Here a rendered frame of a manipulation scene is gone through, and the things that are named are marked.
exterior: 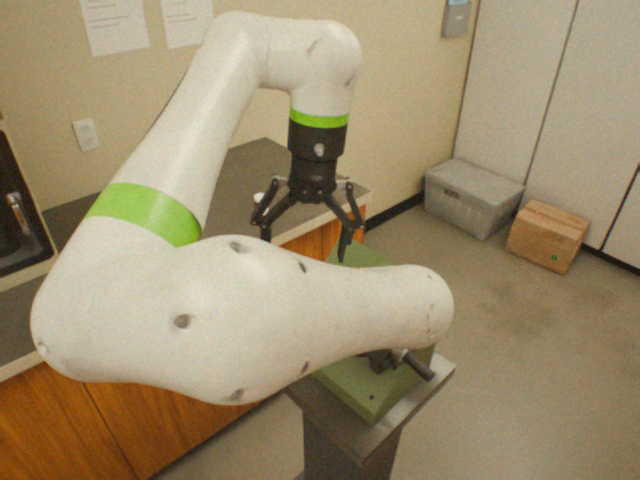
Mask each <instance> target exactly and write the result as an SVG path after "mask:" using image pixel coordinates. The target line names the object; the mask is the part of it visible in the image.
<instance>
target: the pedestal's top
mask: <svg viewBox="0 0 640 480"><path fill-rule="evenodd" d="M430 368H431V369H432V370H433V371H434V372H435V373H436V375H435V376H434V377H432V379H431V381H430V382H428V383H427V382H426V381H425V380H424V379H423V378H422V379H421V380H420V381H419V382H418V383H417V384H416V385H415V386H414V387H413V388H412V389H411V390H409V391H408V392H407V393H406V394H405V395H404V396H403V397H402V398H401V399H400V400H399V401H398V402H397V404H396V406H395V407H394V408H393V409H391V410H390V411H389V412H388V413H387V414H386V415H385V416H384V417H383V418H382V419H381V420H380V421H379V422H378V423H377V424H376V425H375V426H374V427H373V426H371V425H370V424H369V423H368V422H367V421H365V420H364V419H363V418H362V417H361V416H360V415H358V414H357V413H356V412H355V411H354V410H353V409H352V408H350V407H349V406H348V405H347V404H346V403H344V402H343V401H341V400H340V399H339V398H338V397H337V396H336V395H335V394H333V393H332V392H331V391H330V390H329V389H328V388H327V387H325V386H323V385H322V384H321V383H320V382H319V381H318V380H316V378H315V377H314V376H313V375H312V374H311V373H310V374H308V375H305V376H303V377H301V378H299V379H297V381H296V382H294V383H292V384H290V385H288V386H287V387H284V388H283V389H281V391H282V392H283V393H284V394H286V395H287V396H288V397H289V398H290V399H291V400H292V401H293V402H294V403H295V404H296V405H297V406H298V407H299V408H300V409H301V410H302V411H303V412H305V413H306V414H307V415H308V416H309V417H310V418H311V419H312V420H313V421H314V422H315V423H316V424H317V425H318V426H319V427H320V428H321V429H322V430H323V431H324V432H326V433H327V434H328V435H329V436H330V437H331V438H332V439H333V440H334V441H335V442H336V443H337V444H338V445H339V446H340V447H341V448H342V449H343V450H344V451H345V452H346V453H347V454H348V455H349V457H350V458H351V459H352V460H353V461H354V462H356V463H357V464H358V465H359V466H360V467H361V468H364V467H365V466H366V465H367V464H368V463H369V461H370V460H371V459H372V458H373V457H374V456H375V455H376V454H377V453H378V452H379V451H380V450H382V449H383V448H384V447H385V446H386V445H387V444H388V443H389V442H390V441H391V440H392V439H393V437H394V436H395V435H396V434H397V433H398V432H399V431H400V430H402V429H403V428H404V427H405V426H406V425H407V423H408V422H409V421H410V420H411V419H412V418H413V417H414V416H415V415H416V413H417V412H418V411H419V410H421V409H422V408H423V407H424V406H425V405H426V404H427V403H428V402H429V401H430V400H431V399H432V398H433V397H434V396H435V395H436V394H437V393H438V392H439V391H440V389H441V388H442V387H443V386H444V385H445V384H446V383H447V382H448V381H449V380H450V379H451V378H452V377H453V375H454V372H455V369H456V366H455V365H454V364H452V363H451V362H449V361H448V360H446V359H445V358H444V357H442V356H441V355H439V354H438V353H436V352H435V351H434V353H433V357H432V361H431V365H430Z"/></svg>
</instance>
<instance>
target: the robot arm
mask: <svg viewBox="0 0 640 480"><path fill-rule="evenodd" d="M362 64H363V55H362V49H361V46H360V43H359V41H358V39H357V37H356V36H355V34H354V33H353V32H352V31H350V30H349V29H348V28H347V27H345V26H344V25H342V24H340V23H338V22H335V21H330V20H298V19H285V18H284V19H281V18H275V17H269V16H264V15H259V14H255V13H251V12H247V11H242V10H239V11H230V12H226V13H223V14H221V15H219V16H218V17H216V18H215V19H214V20H213V21H212V22H211V23H210V24H209V26H208V27H207V28H206V29H205V32H204V34H203V37H202V40H201V42H200V45H199V47H198V50H197V52H196V54H195V57H193V59H192V61H191V64H190V66H189V68H187V69H188V70H186V71H185V73H184V75H183V77H182V80H181V82H180V83H179V85H177V87H176V88H175V90H174V92H173V94H172V95H171V97H170V98H169V100H168V102H167V103H166V105H165V106H164V108H163V110H162V112H161V113H160V115H159V116H157V118H156V119H155V121H154V122H153V124H152V125H151V127H150V128H149V130H148V131H147V132H146V135H145V136H144V138H143V139H142V140H141V142H140V143H139V144H138V146H137V147H136V148H135V150H134V151H133V152H132V154H131V156H129V157H128V158H127V160H126V161H125V162H124V163H123V165H122V166H121V167H120V168H119V170H118V171H117V172H116V173H115V175H114V177H113V178H112V179H111V180H110V182H109V183H108V184H107V185H106V186H105V187H104V189H103V190H102V191H101V192H100V195H99V196H98V198H97V200H96V201H95V203H94V204H93V205H92V207H91V208H90V210H89V211H88V212H87V214H86V215H85V216H84V218H83V219H82V221H81V222H80V224H79V227H78V229H77V230H76V231H75V233H74V234H73V236H72V237H71V238H70V240H69V241H68V243H67V244H66V246H65V247H64V249H63V250H62V252H61V253H60V255H59V256H58V258H57V259H56V263H55V265H54V266H53V268H52V269H51V271H50V272H49V274H48V275H47V277H46V278H45V280H44V281H43V283H42V286H41V288H40V289H39V291H38V292H37V294H36V296H35V298H34V301H33V304H32V306H33V307H32V311H31V318H30V328H31V334H32V338H33V341H34V344H35V346H36V348H37V350H38V352H39V354H40V356H41V357H42V358H43V360H44V361H45V362H46V363H47V364H48V365H49V366H51V367H52V368H53V369H54V370H56V371H57V372H59V373H61V374H63V375H65V376H67V377H68V378H70V379H72V380H76V381H81V382H92V383H94V382H95V383H124V382H125V383H137V384H144V385H151V386H156V387H158V388H161V389H165V390H169V391H174V392H177V393H181V394H184V395H187V396H190V397H193V399H196V400H199V401H202V402H206V403H211V404H216V405H239V406H240V405H246V404H250V403H253V402H256V401H259V400H263V399H265V398H267V397H269V396H271V395H273V394H275V393H276V392H278V391H279V390H281V389H283V388H284V387H287V386H288V385H290V384H292V383H294V382H296V381H297V379H299V378H301V377H303V376H305V375H308V374H310V373H312V372H314V371H316V370H318V369H320V368H322V367H325V366H327V365H330V364H332V363H335V362H337V361H340V360H343V359H346V358H349V357H352V356H354V357H367V358H368V359H369V365H370V368H371V369H372V370H373V371H374V372H375V373H376V374H381V372H383V371H386V370H387V369H388V368H391V369H392V370H393V371H395V370H396V369H397V367H396V366H395V365H394V361H396V363H397V362H399V364H400V363H402V362H404V361H405V362H406V363H407V364H409V365H410V366H411V367H412V368H413V370H414V371H415V372H416V373H417V374H418V375H419V376H420V377H421V378H423V379H424V380H425V381H426V382H427V383H428V382H430V381H431V379H432V377H434V376H435V375H436V373H435V372H434V371H433V370H432V369H431V368H430V367H428V366H426V365H425V364H424V363H423V362H422V361H421V360H420V359H419V358H417V357H416V356H415V355H414V354H413V353H412V352H413V349H422V348H426V347H429V345H431V344H433V343H435V342H436V341H437V340H439V339H440V338H441V337H442V336H444V335H445V334H446V332H447V331H448V329H449V326H450V324H451V321H452V318H453V311H454V305H453V298H452V295H451V292H450V290H449V288H448V286H447V284H446V283H445V281H444V280H443V279H442V278H441V277H440V276H439V275H438V274H437V273H435V272H434V271H432V270H430V269H428V268H424V267H420V266H415V265H403V266H389V267H374V268H357V269H356V268H348V267H342V266H336V265H332V264H328V263H324V262H319V260H316V259H312V258H309V257H305V256H302V255H299V254H296V253H294V252H290V251H287V250H285V249H282V248H279V247H276V245H274V244H271V224H272V223H273V222H274V221H275V220H276V219H278V218H280V217H281V215H282V214H283V213H284V212H285V211H286V210H287V209H288V208H289V207H293V206H294V205H295V204H297V203H298V202H300V203H301V204H315V205H319V204H320V203H325V204H326V205H327V206H328V208H330V209H331V210H332V211H333V213H334V214H335V215H336V217H337V219H339V220H340V221H341V222H342V228H341V235H340V242H339V249H337V256H339V263H343V261H344V255H345V249H346V245H350V244H351V241H352V236H353V234H355V233H356V229H364V228H365V225H364V222H363V219H362V215H361V212H360V210H359V207H358V205H357V202H356V198H355V196H353V185H352V181H351V178H350V177H346V178H345V179H344V180H336V179H335V174H336V166H337V158H338V157H341V156H342V155H343V154H344V151H345V143H346V136H347V129H348V121H349V114H350V107H351V102H352V97H353V93H354V89H355V86H356V83H357V81H358V78H359V76H360V73H361V70H362ZM257 88H268V89H276V90H281V91H285V92H287V93H288V94H289V95H290V115H289V118H288V132H287V149H288V151H289V152H290V153H292V164H290V174H289V176H288V178H286V177H279V175H278V174H277V173H273V174H272V175H271V180H270V186H269V187H268V189H267V190H266V192H265V194H264V195H263V197H262V198H261V201H259V203H258V204H257V206H256V208H255V209H254V211H253V212H252V214H251V225H253V226H255V225H257V226H259V227H260V239H257V238H254V237H249V236H241V235H222V236H216V237H211V238H208V239H204V240H200V241H197V240H198V237H199V234H201V236H203V233H204V228H205V224H206V220H207V216H208V211H209V207H210V203H211V200H212V195H213V192H214V189H215V185H216V182H217V179H218V175H220V172H221V169H222V166H223V163H224V159H225V156H226V154H227V151H228V148H229V146H230V143H231V141H232V138H233V137H234V135H235V133H236V131H237V128H238V126H239V124H240V122H241V120H242V117H243V115H244V113H245V111H246V109H247V107H249V105H250V103H251V101H252V98H253V95H254V94H255V91H256V89H257ZM283 186H287V187H288V189H289V191H288V192H287V193H286V195H285V196H284V197H283V198H282V199H281V201H280V202H279V203H278V204H277V205H274V206H273V207H272V208H271V209H270V210H269V211H268V212H267V213H266V214H265V216H264V217H263V214H264V213H265V211H266V210H267V208H268V206H269V205H270V203H271V202H272V199H273V198H274V196H275V194H277V191H278V190H281V189H282V188H283ZM336 188H340V189H341V191H342V192H343V193H346V197H347V201H348V204H349V206H350V209H351V211H352V214H353V217H355V220H353V221H351V219H350V218H349V217H348V214H347V213H346V212H345V211H344V209H343V208H342V207H341V206H340V204H339V203H337V202H336V201H335V198H334V197H333V195H332V193H333V192H334V191H335V190H336Z"/></svg>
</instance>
